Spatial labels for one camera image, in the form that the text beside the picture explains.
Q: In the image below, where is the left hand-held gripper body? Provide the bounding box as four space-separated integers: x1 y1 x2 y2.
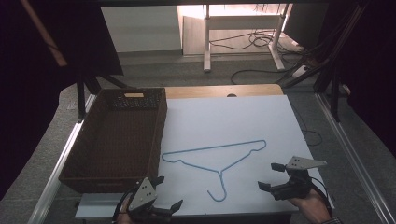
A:
125 176 172 224

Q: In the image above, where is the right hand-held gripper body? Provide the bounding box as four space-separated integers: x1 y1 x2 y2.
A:
270 155 328 202

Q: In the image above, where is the blue wire clothes hanger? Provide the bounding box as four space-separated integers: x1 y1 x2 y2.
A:
161 139 268 203

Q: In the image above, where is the brown woven basket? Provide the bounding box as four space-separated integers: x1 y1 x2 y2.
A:
58 87 168 194

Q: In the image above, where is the person's right hand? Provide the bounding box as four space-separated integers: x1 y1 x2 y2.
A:
287 188 332 224

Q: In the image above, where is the person's left hand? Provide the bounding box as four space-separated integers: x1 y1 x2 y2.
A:
116 198 134 224

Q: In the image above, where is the white table cover sheet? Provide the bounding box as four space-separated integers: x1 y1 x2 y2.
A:
74 94 336 219

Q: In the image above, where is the black metal stand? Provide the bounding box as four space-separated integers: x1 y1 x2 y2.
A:
279 0 373 123
75 74 134 121

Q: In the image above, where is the white power strip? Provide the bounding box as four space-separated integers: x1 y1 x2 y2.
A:
291 64 310 79

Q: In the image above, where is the white panel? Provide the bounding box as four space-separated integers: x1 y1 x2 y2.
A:
100 5 183 53

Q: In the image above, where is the wooden stick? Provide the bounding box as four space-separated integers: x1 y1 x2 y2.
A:
20 0 68 68

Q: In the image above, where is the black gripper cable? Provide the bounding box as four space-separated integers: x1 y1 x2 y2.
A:
308 175 333 217
111 189 135 224

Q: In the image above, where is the thin black cable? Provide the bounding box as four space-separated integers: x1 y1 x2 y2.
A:
290 102 324 147

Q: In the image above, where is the aluminium rail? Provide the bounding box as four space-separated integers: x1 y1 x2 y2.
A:
27 92 97 224
315 92 396 224

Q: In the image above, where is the black floor cable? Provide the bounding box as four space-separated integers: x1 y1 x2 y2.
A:
208 29 304 86

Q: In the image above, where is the white desk frame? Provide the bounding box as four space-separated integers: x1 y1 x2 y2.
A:
203 3 293 74

